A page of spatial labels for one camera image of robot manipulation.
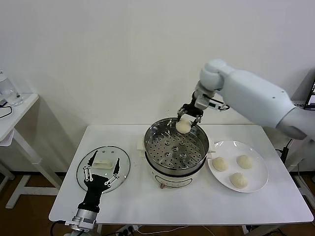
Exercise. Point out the open black laptop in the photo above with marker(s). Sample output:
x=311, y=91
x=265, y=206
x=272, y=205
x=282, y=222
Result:
x=310, y=98

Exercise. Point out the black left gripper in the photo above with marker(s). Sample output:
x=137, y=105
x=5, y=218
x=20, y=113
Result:
x=94, y=186

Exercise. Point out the white steamed baozi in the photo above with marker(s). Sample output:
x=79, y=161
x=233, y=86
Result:
x=239, y=180
x=245, y=161
x=220, y=164
x=183, y=126

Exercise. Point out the clear glass water jar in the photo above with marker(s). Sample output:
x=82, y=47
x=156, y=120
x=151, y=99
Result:
x=9, y=93

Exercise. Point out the white round plate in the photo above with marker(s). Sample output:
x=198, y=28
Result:
x=256, y=177

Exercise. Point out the white power strip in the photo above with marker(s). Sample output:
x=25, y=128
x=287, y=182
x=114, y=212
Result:
x=126, y=229

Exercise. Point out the stainless steel steamer basket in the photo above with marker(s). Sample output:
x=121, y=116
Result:
x=192, y=157

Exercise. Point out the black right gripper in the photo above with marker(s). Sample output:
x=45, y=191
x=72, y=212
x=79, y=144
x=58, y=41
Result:
x=193, y=109

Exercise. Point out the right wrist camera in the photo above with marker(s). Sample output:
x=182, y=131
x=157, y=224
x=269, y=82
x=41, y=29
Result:
x=209, y=103

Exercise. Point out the black power adapter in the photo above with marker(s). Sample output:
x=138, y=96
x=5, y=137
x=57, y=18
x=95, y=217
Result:
x=285, y=153

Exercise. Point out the white side table with jar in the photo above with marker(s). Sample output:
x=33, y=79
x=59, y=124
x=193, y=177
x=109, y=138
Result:
x=22, y=110

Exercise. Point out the round glass lid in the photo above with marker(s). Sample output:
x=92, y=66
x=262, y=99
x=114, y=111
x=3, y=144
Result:
x=121, y=159

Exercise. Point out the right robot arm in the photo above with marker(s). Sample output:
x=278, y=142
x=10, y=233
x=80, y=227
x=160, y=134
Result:
x=258, y=93

